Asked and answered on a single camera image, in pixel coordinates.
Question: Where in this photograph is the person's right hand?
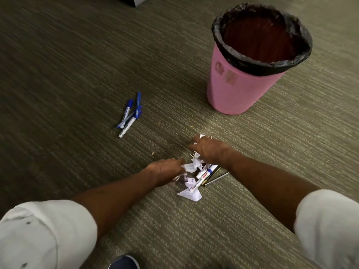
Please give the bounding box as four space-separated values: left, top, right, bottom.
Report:
189 137 234 169

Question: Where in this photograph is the person's left hand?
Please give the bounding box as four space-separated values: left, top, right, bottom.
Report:
142 158 186 188

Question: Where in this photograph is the person's right forearm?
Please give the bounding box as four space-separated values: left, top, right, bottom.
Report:
224 152 322 235

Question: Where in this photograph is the person's left forearm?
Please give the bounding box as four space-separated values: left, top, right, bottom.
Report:
70 168 158 242

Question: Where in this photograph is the blue label white marker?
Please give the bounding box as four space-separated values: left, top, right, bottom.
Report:
196 164 219 180

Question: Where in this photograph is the red label white marker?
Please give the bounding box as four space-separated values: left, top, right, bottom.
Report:
188 176 210 194

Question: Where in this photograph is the blue capped white marker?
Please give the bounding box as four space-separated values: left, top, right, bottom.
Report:
118 106 143 138
121 98 134 128
116 113 135 129

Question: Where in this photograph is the pink waste bin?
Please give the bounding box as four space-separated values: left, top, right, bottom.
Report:
206 42 286 115

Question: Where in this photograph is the slim blue pen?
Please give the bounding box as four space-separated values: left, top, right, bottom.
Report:
134 91 142 119

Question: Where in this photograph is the dark blue shoe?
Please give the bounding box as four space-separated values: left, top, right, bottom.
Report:
108 255 141 269

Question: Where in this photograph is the black bin liner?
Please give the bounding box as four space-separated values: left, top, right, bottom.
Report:
211 3 313 77

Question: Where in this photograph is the white left sleeve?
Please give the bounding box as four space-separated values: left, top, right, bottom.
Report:
0 200 98 269

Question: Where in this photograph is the white sleeve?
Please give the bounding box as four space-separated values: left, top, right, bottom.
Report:
293 189 359 269
0 200 98 269

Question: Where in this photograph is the white right sleeve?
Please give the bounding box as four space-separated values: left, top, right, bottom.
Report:
293 189 359 269

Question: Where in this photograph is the grey furniture base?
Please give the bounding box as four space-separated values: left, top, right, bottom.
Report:
116 0 152 8

